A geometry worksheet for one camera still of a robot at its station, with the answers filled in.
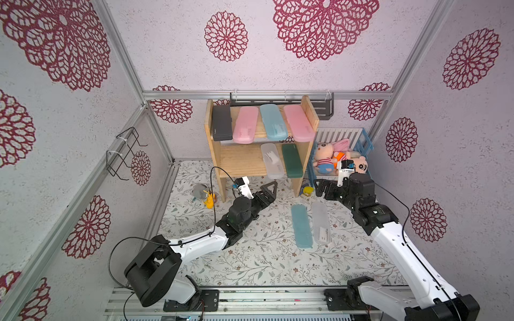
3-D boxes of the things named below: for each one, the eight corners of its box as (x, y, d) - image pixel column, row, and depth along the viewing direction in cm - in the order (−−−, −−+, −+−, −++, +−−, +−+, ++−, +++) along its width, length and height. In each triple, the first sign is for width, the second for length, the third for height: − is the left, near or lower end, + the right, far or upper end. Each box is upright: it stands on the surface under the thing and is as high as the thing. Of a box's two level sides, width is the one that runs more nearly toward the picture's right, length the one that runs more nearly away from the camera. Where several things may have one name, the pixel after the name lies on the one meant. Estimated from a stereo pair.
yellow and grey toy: (191, 199, 105) (188, 192, 100) (200, 189, 110) (198, 181, 105) (211, 210, 101) (209, 202, 96) (220, 198, 106) (219, 191, 101)
